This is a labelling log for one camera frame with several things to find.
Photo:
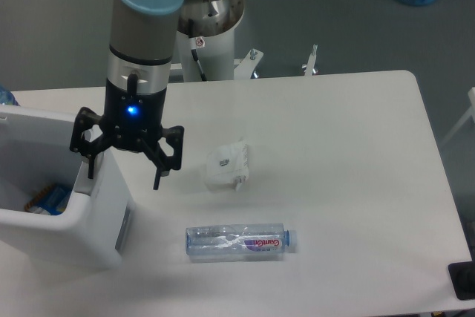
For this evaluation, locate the white push-lid trash can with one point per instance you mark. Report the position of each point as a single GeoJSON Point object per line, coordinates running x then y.
{"type": "Point", "coordinates": [35, 154]}

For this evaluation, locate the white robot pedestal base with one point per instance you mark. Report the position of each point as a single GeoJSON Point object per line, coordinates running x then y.
{"type": "Point", "coordinates": [205, 43]}

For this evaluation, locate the clear plastic water bottle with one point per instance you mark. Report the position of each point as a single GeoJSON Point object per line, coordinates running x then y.
{"type": "Point", "coordinates": [259, 239]}

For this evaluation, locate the white frame at right edge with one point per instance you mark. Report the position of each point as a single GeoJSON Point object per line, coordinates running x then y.
{"type": "Point", "coordinates": [468, 115]}

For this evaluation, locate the black clamp on table edge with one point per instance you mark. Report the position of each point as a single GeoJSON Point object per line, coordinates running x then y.
{"type": "Point", "coordinates": [462, 277]}

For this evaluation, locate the blue packet inside trash can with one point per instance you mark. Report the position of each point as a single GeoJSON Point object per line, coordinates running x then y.
{"type": "Point", "coordinates": [52, 200]}

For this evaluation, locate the blue patterned object at left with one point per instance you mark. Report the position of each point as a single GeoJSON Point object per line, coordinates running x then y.
{"type": "Point", "coordinates": [7, 97]}

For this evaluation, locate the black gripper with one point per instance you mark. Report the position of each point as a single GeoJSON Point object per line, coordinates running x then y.
{"type": "Point", "coordinates": [133, 120]}

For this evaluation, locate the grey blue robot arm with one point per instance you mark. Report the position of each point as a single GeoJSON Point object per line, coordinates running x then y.
{"type": "Point", "coordinates": [141, 48]}

